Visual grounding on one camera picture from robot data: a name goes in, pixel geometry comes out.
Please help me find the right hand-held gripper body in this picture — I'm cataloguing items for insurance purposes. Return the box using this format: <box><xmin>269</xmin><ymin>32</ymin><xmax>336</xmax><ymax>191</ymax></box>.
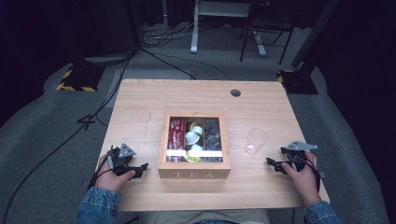
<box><xmin>279</xmin><ymin>140</ymin><xmax>318</xmax><ymax>173</ymax></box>

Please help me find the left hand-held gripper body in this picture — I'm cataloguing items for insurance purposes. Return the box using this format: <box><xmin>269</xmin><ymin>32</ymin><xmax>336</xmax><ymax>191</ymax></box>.
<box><xmin>106</xmin><ymin>143</ymin><xmax>138</xmax><ymax>177</ymax></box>

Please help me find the wooden tea box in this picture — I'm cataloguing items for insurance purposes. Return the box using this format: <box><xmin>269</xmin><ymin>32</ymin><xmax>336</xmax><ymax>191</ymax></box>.
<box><xmin>157</xmin><ymin>111</ymin><xmax>232</xmax><ymax>180</ymax></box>

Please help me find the person's left hand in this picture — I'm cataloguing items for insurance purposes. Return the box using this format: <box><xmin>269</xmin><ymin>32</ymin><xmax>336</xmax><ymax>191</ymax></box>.
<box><xmin>93</xmin><ymin>153</ymin><xmax>136</xmax><ymax>193</ymax></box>

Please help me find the person's right hand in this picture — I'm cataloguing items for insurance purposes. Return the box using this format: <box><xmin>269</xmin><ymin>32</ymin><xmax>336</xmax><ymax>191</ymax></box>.
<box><xmin>280</xmin><ymin>150</ymin><xmax>322</xmax><ymax>207</ymax></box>

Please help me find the clear plastic cup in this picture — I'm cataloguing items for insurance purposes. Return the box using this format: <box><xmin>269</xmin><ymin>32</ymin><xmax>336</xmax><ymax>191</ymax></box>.
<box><xmin>243</xmin><ymin>127</ymin><xmax>269</xmax><ymax>156</ymax></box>

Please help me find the row of red packets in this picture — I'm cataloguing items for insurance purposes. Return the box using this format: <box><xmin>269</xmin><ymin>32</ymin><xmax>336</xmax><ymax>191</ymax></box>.
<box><xmin>167</xmin><ymin>118</ymin><xmax>187</xmax><ymax>163</ymax></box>

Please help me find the pile of dark packets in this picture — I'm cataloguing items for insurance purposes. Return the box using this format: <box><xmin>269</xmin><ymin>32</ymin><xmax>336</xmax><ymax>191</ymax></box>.
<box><xmin>204</xmin><ymin>119</ymin><xmax>223</xmax><ymax>163</ymax></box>

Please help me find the black stand striped base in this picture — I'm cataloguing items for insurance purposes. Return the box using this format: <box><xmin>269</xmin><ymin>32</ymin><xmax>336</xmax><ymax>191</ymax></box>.
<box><xmin>276</xmin><ymin>0</ymin><xmax>342</xmax><ymax>95</ymax></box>
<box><xmin>55</xmin><ymin>55</ymin><xmax>138</xmax><ymax>93</ymax></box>

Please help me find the black chair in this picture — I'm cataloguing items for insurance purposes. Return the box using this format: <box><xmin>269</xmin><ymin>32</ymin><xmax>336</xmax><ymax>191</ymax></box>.
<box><xmin>238</xmin><ymin>0</ymin><xmax>296</xmax><ymax>66</ymax></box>

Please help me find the right hand-held gripper cable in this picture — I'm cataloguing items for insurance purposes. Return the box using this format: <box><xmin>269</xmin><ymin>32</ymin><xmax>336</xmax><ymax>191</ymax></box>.
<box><xmin>298</xmin><ymin>155</ymin><xmax>322</xmax><ymax>191</ymax></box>

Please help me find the hand-held gripper cable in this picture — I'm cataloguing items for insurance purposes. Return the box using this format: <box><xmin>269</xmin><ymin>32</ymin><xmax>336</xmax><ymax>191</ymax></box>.
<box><xmin>88</xmin><ymin>146</ymin><xmax>115</xmax><ymax>190</ymax></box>
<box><xmin>298</xmin><ymin>155</ymin><xmax>322</xmax><ymax>191</ymax></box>

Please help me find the left hand-held gripper cable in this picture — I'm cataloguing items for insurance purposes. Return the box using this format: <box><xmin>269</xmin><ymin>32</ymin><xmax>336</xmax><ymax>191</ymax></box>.
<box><xmin>88</xmin><ymin>146</ymin><xmax>115</xmax><ymax>190</ymax></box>

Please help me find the long black floor cable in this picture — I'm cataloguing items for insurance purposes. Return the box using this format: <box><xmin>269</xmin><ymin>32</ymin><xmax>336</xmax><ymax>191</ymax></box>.
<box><xmin>1</xmin><ymin>54</ymin><xmax>134</xmax><ymax>224</ymax></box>

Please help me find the bundle of floor cables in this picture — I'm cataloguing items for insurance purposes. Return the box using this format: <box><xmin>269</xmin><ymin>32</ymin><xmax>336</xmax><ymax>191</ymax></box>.
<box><xmin>142</xmin><ymin>18</ymin><xmax>200</xmax><ymax>49</ymax></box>

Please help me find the white desk frame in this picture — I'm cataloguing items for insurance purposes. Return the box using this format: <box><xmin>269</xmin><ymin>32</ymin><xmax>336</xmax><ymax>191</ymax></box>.
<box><xmin>190</xmin><ymin>0</ymin><xmax>269</xmax><ymax>58</ymax></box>

